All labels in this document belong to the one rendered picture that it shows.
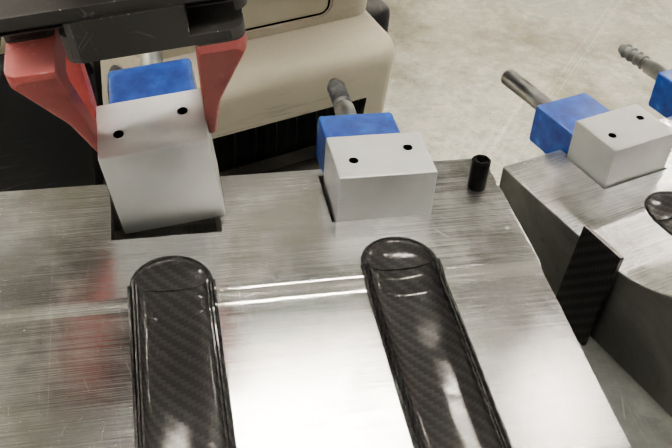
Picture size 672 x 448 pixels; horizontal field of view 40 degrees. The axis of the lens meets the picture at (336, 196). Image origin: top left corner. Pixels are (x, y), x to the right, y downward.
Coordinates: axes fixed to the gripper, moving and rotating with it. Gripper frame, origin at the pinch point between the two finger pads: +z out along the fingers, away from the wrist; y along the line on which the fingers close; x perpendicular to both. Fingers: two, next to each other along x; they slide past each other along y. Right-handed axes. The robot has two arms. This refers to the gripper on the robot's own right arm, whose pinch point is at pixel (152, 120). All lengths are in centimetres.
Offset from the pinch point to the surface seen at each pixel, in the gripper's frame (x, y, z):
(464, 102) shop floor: 126, 60, 123
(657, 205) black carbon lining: -0.7, 27.7, 12.7
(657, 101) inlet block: 10.6, 33.4, 15.5
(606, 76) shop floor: 134, 100, 130
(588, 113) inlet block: 7.1, 26.3, 12.0
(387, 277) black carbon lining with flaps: -7.3, 9.6, 5.8
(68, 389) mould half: -11.8, -4.8, 3.0
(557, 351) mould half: -12.9, 16.0, 5.9
